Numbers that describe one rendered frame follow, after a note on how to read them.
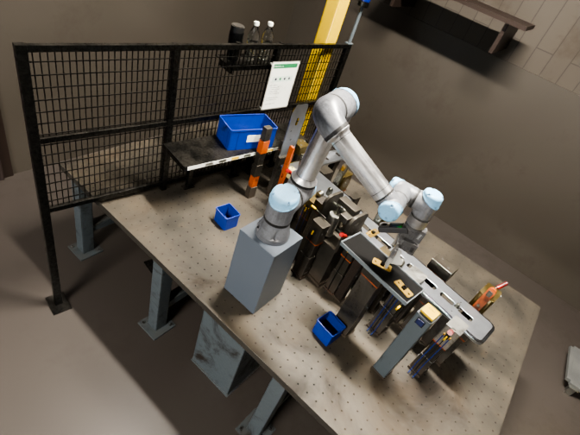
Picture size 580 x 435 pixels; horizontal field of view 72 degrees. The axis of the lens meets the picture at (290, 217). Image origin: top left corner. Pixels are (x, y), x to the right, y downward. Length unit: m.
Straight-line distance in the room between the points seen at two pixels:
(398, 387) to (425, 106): 2.94
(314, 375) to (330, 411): 0.16
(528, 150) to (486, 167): 0.38
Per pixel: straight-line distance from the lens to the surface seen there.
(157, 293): 2.35
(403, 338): 1.78
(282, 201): 1.55
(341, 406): 1.84
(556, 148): 4.10
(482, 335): 2.02
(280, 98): 2.60
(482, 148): 4.20
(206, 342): 2.30
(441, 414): 2.07
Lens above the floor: 2.25
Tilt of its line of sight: 39 degrees down
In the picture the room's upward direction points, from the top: 21 degrees clockwise
